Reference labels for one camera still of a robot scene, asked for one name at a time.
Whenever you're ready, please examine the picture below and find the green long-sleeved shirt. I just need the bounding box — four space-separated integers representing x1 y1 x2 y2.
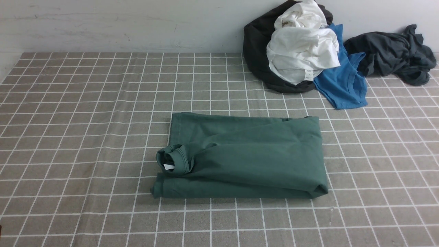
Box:
151 112 328 199

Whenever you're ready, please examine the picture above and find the white crumpled shirt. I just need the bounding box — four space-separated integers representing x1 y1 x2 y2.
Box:
266 0 340 85

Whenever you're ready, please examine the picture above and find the blue t-shirt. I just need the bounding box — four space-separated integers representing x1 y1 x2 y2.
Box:
313 24 368 109

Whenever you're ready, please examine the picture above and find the black garment in pile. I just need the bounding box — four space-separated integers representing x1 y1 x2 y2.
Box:
243 0 333 94

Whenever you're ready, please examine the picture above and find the grey checkered tablecloth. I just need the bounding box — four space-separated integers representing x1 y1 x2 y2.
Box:
0 52 439 247

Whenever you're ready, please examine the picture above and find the dark grey crumpled garment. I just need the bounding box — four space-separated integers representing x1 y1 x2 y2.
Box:
344 24 437 86

